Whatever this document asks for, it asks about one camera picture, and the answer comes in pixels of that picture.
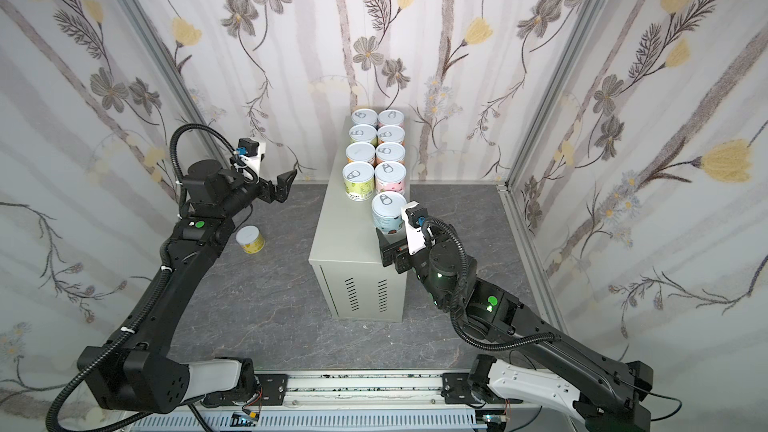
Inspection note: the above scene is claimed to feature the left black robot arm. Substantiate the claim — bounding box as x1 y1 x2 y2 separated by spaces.
45 123 297 431

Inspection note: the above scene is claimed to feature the pink labelled can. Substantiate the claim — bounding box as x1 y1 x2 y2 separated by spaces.
378 109 405 128

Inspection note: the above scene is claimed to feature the white slotted cable duct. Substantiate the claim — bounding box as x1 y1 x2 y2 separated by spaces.
131 410 487 432

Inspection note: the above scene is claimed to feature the brown labelled can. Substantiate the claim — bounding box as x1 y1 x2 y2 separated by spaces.
377 125 406 145

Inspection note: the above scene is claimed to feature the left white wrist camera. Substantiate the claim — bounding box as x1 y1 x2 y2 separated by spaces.
235 138 266 180

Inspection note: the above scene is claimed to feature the orange yellow labelled can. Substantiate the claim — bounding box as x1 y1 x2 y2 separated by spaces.
345 142 376 165

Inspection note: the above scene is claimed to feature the green white labelled can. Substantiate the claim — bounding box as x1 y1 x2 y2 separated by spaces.
348 124 378 147

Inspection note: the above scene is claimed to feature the teal labelled can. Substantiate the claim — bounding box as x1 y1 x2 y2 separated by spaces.
371 191 407 235

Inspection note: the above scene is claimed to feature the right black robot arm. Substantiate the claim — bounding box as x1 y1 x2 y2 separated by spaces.
376 215 656 431

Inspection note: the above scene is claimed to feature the pink white can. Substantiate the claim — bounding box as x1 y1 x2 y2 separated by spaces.
374 161 407 193

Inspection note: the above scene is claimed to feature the grey metal cabinet counter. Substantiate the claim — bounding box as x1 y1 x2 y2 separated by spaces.
309 118 406 322

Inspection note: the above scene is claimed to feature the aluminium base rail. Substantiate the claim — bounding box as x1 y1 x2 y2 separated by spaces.
113 369 607 415

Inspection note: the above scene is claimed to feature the blue labelled can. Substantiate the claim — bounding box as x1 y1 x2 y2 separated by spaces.
350 108 378 128

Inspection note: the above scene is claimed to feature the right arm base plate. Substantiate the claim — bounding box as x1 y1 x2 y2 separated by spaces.
441 372 486 408

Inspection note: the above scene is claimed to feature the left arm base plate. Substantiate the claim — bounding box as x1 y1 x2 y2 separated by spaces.
201 372 288 408

